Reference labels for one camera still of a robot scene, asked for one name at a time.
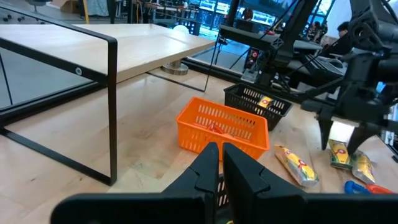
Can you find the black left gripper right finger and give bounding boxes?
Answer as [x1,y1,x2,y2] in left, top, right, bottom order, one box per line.
[223,142,398,224]

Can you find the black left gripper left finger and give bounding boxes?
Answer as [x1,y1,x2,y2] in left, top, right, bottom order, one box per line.
[51,142,220,224]

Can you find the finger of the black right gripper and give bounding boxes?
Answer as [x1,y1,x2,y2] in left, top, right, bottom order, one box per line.
[347,123,374,156]
[317,118,335,151]

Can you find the black plastic basket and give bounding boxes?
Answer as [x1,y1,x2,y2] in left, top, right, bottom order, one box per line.
[223,82,294,131]
[216,174,229,208]

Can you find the blue coil wristband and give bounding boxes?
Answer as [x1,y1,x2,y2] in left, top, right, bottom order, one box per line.
[344,180,373,195]

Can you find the orange plastic basket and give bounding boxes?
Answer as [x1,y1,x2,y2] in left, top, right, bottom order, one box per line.
[175,96,271,161]

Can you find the orange coil wristband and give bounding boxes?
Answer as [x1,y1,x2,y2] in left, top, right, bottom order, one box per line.
[366,184,396,195]

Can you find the red item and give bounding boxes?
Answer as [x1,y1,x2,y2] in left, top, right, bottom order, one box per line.
[206,123,234,138]

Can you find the white globe desk lamp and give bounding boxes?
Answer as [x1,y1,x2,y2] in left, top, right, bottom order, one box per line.
[160,24,190,76]

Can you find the person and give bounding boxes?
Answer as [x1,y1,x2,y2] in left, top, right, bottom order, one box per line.
[306,20,327,41]
[320,21,354,58]

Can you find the wooden shelf riser black legs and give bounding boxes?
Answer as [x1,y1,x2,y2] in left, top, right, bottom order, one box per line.
[0,2,215,187]

